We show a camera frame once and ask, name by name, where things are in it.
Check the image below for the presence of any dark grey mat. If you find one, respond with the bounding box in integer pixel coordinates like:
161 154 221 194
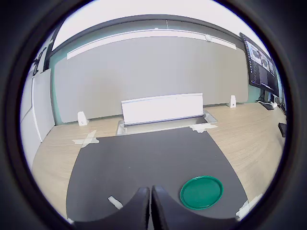
65 126 250 225

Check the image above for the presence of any round green lid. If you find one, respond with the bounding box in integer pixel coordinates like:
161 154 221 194
180 175 224 209

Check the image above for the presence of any silver cable duct tray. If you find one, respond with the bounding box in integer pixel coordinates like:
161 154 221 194
116 112 216 136

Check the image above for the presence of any white partition panel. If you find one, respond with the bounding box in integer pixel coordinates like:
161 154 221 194
20 68 56 156

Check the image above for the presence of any silver cable duct lid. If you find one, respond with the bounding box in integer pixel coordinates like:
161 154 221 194
121 92 204 127

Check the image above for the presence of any black device on desk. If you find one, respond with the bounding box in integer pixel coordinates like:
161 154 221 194
278 122 288 138

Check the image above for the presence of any small white plastic terminal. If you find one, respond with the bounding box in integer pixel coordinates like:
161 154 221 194
107 195 124 208

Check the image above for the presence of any black computer monitor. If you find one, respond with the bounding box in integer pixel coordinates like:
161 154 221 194
239 32 281 104

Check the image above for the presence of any grey partition panel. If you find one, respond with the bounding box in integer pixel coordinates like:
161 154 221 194
53 35 250 125

